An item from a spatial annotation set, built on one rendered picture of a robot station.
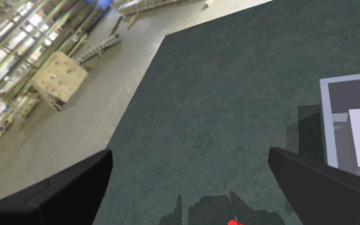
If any red peg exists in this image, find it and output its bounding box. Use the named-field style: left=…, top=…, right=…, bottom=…
left=228, top=220, right=244, bottom=225

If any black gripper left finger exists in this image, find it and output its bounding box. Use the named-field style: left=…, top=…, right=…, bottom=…
left=0, top=150, right=113, bottom=225

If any white flat plate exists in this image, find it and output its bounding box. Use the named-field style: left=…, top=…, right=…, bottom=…
left=346, top=109, right=360, bottom=176

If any grey open box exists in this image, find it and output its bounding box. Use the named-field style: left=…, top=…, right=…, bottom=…
left=319, top=74, right=360, bottom=173

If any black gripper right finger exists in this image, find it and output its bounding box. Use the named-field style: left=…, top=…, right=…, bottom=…
left=268, top=147, right=360, bottom=225

